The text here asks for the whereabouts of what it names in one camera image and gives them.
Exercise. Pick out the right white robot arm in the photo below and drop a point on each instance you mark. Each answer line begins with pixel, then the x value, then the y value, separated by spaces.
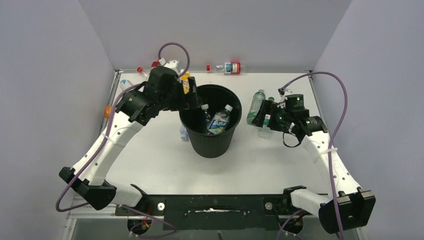
pixel 347 206

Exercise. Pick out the orange drink bottle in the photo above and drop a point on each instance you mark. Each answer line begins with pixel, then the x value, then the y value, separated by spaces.
pixel 107 112

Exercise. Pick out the clear bottle red blue label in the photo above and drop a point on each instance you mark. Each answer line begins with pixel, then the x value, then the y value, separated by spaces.
pixel 227 68

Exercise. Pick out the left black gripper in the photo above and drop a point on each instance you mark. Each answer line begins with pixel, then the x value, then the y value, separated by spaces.
pixel 192 100

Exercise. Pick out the green white label water bottle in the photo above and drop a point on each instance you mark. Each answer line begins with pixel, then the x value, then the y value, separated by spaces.
pixel 265 131

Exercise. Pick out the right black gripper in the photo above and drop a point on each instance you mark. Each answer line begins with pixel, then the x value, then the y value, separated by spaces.
pixel 270 108

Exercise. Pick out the small crushed clear bottle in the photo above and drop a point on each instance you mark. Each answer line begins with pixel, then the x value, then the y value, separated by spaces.
pixel 184 136

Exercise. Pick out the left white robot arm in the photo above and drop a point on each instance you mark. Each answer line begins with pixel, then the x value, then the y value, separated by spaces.
pixel 134 107

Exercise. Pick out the clear bottle blue white label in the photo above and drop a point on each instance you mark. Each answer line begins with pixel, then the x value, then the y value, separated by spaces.
pixel 125 84

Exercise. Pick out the dark bottle in bin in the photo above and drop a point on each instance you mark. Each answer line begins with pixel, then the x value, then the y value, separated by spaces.
pixel 206 118

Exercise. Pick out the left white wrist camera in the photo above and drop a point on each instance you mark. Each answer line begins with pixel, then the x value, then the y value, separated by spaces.
pixel 171 64

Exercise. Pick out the black plastic waste bin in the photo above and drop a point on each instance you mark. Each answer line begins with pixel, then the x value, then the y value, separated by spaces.
pixel 217 97

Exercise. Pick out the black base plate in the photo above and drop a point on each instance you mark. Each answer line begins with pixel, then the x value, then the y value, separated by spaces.
pixel 219 212

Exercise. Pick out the yellow honey pomelo drink bottle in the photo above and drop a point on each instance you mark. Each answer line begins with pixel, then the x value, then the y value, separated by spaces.
pixel 185 82

